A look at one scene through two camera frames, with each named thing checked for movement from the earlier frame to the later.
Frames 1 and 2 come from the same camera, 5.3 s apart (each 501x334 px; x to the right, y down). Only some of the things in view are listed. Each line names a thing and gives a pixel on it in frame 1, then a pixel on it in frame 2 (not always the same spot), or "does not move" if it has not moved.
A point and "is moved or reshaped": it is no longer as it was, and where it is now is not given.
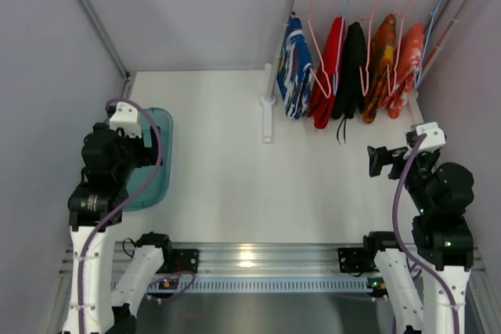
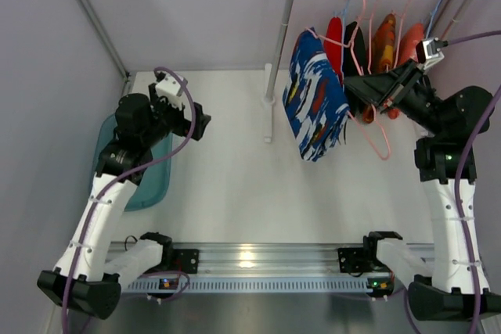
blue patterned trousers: (295, 70) is moved or reshaped
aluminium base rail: (262, 270) does not move
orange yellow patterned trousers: (382, 58) does not move
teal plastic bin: (157, 192) does not move
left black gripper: (145, 150) → (187, 120)
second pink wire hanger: (369, 18) does not move
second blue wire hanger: (429, 30) does not move
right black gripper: (395, 161) → (407, 84)
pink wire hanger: (307, 17) → (386, 155)
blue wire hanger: (342, 15) → (343, 28)
